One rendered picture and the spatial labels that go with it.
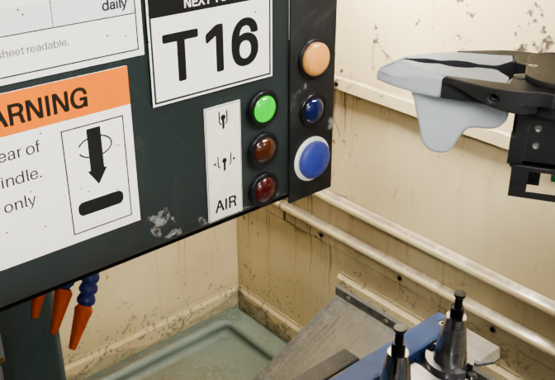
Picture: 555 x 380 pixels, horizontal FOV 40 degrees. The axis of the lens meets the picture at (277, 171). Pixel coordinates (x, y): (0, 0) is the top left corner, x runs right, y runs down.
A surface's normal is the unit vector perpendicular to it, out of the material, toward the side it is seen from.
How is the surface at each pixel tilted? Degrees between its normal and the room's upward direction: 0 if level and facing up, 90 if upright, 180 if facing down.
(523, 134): 90
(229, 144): 90
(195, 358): 0
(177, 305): 90
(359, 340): 24
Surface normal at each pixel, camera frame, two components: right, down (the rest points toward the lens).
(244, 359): 0.00, -0.90
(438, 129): -0.38, 0.40
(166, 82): 0.65, 0.32
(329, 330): -0.31, -0.71
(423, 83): -0.67, 0.32
